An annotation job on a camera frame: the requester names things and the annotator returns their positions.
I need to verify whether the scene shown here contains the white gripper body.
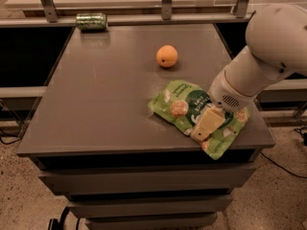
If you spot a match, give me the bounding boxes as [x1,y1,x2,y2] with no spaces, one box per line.
[208,69,255,112]

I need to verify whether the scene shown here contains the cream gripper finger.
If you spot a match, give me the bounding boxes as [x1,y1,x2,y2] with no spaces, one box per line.
[190,107,225,142]

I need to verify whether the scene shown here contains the green rice chip bag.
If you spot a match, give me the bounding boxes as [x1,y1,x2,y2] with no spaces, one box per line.
[149,80,249,160]

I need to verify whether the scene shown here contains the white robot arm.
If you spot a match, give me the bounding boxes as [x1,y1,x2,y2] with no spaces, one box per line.
[191,4,307,142]

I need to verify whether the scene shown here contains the orange fruit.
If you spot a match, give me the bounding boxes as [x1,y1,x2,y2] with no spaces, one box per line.
[156,45,178,68]

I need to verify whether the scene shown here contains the grey drawer cabinet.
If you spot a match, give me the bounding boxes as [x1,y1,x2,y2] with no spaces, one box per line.
[17,24,274,230]

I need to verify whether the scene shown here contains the green soda can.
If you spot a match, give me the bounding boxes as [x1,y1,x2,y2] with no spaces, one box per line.
[76,13,107,31]

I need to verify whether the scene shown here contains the black floor cable right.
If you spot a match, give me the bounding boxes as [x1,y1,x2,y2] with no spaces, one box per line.
[260,151,307,179]

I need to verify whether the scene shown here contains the black floor cable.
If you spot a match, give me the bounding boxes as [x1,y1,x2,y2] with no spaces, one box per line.
[0,126,23,146]
[260,151,307,179]

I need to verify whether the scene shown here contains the black floor cable left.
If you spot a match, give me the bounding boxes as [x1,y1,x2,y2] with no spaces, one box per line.
[0,126,23,146]

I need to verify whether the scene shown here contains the metal railing frame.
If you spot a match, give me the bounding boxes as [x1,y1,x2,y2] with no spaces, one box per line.
[0,0,250,28]

